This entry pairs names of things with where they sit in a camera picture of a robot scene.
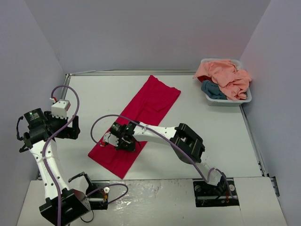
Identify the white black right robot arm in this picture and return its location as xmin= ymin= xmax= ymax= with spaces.
xmin=103 ymin=121 xmax=226 ymax=194

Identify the salmon pink t shirt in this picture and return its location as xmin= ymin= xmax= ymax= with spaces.
xmin=193 ymin=59 xmax=252 ymax=101

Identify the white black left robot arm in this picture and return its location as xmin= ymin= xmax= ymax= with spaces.
xmin=17 ymin=108 xmax=95 ymax=226

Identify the crimson red t shirt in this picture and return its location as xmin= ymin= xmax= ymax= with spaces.
xmin=87 ymin=75 xmax=182 ymax=179

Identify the dark red t shirt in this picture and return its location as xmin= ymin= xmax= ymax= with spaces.
xmin=197 ymin=75 xmax=212 ymax=82

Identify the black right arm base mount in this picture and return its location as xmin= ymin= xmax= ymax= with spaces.
xmin=193 ymin=178 xmax=239 ymax=208

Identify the teal blue t shirt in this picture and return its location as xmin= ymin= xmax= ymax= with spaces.
xmin=201 ymin=80 xmax=227 ymax=100

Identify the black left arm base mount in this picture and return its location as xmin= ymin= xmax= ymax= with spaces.
xmin=86 ymin=181 xmax=109 ymax=210

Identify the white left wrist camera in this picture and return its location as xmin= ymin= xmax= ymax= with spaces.
xmin=50 ymin=97 xmax=71 ymax=119

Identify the white plastic laundry basket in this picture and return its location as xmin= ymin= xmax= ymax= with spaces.
xmin=201 ymin=58 xmax=252 ymax=107

